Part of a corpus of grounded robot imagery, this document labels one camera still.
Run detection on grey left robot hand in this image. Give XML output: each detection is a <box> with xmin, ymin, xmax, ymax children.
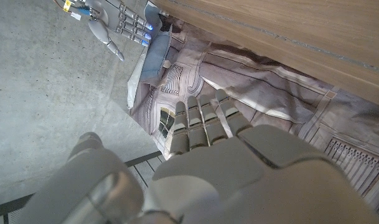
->
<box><xmin>16</xmin><ymin>89</ymin><xmax>379</xmax><ymax>224</ymax></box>

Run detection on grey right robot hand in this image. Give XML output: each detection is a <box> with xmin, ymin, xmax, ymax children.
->
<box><xmin>85</xmin><ymin>0</ymin><xmax>154</xmax><ymax>62</ymax></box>

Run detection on printed living room backdrop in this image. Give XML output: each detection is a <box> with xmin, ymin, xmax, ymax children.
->
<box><xmin>126</xmin><ymin>0</ymin><xmax>379</xmax><ymax>212</ymax></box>

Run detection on right wrist tagged wires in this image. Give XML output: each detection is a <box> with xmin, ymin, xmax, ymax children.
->
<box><xmin>52</xmin><ymin>0</ymin><xmax>91</xmax><ymax>21</ymax></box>

